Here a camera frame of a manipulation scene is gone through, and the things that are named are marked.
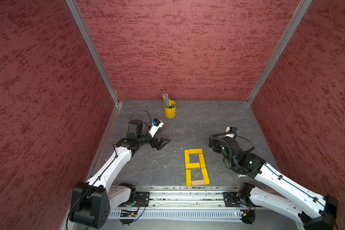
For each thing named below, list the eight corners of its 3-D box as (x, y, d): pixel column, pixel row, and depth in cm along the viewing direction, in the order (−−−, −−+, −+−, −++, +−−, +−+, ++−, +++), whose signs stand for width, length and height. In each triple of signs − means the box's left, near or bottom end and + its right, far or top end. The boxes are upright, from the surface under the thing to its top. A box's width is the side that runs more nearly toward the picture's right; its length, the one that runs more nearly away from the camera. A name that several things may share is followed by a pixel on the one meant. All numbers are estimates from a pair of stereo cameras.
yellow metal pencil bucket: (164, 118, 111) (163, 109, 103) (164, 108, 118) (164, 99, 110) (176, 118, 111) (176, 109, 103) (176, 108, 118) (176, 99, 110)
